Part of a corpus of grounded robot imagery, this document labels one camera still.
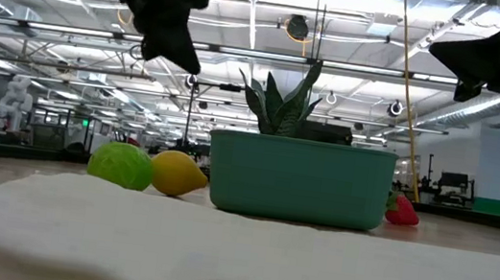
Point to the black equipment cart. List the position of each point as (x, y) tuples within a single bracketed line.
[(454, 184)]

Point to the white folded cloth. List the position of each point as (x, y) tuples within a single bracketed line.
[(235, 254)]

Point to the teal tupperware container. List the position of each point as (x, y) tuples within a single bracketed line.
[(298, 180)]

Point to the black camera stand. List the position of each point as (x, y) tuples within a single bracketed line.
[(189, 112)]

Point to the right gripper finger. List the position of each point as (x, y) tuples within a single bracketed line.
[(476, 78), (474, 52)]

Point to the red strawberry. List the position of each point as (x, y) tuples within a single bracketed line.
[(402, 213)]

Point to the green snake plant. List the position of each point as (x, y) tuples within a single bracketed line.
[(283, 110)]

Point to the green board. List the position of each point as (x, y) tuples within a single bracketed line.
[(492, 206)]

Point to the yellow lemon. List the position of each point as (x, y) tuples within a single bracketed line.
[(175, 174)]

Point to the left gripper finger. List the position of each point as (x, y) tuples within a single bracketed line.
[(158, 48), (184, 51)]

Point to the green lime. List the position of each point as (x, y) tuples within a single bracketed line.
[(120, 165)]

